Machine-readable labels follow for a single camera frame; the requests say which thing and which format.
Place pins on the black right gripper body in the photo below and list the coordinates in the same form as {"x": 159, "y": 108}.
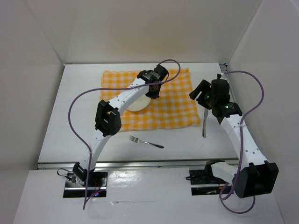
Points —
{"x": 211, "y": 100}

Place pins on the yellow white checkered cloth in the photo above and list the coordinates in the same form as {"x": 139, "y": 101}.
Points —
{"x": 173, "y": 109}

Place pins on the aluminium right side rail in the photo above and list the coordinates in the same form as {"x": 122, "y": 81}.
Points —
{"x": 224, "y": 69}

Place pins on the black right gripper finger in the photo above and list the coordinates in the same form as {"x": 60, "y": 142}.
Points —
{"x": 204, "y": 101}
{"x": 203, "y": 87}

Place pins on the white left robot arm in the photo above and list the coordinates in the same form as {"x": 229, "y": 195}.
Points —
{"x": 108, "y": 116}

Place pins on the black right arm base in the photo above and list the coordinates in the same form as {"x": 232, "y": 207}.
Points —
{"x": 203, "y": 182}

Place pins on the white front cover board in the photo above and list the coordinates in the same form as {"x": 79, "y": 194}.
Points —
{"x": 138, "y": 196}

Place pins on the cream round plate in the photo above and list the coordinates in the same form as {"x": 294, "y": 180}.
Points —
{"x": 140, "y": 104}

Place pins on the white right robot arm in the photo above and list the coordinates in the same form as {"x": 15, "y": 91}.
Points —
{"x": 256, "y": 175}

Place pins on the aluminium rail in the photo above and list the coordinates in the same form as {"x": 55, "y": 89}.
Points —
{"x": 224, "y": 69}
{"x": 107, "y": 165}

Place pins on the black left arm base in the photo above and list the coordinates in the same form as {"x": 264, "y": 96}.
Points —
{"x": 74, "y": 188}

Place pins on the silver table knife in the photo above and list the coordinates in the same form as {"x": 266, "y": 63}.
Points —
{"x": 206, "y": 111}

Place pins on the silver fork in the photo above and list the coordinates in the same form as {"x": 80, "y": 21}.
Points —
{"x": 138, "y": 140}

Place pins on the aluminium front rail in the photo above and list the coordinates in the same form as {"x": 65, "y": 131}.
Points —
{"x": 107, "y": 165}

